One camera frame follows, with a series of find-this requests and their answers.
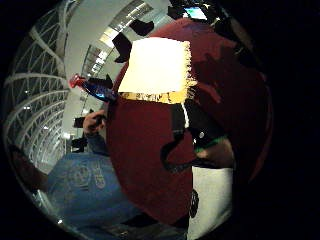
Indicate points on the the person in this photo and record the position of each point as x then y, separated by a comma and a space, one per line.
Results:
86, 196

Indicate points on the red-capped bottle with blue label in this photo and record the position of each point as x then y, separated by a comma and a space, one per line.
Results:
96, 89

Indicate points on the white packet with gold edge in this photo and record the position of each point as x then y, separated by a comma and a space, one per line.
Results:
156, 65

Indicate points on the lit monitor screen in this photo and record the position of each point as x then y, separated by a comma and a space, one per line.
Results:
195, 13

